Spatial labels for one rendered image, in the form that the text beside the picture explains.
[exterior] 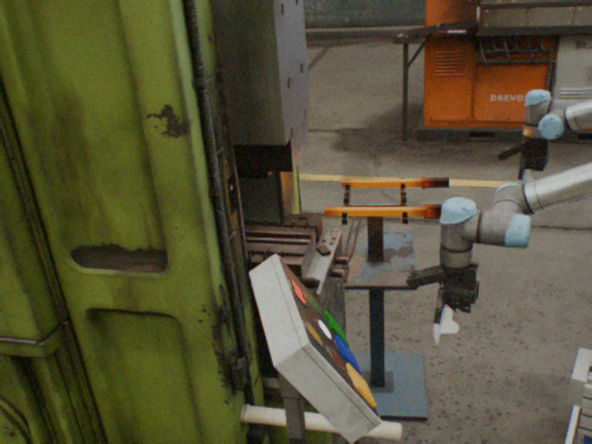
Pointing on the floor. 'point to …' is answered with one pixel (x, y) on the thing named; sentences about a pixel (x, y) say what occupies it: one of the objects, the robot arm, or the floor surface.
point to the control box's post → (295, 420)
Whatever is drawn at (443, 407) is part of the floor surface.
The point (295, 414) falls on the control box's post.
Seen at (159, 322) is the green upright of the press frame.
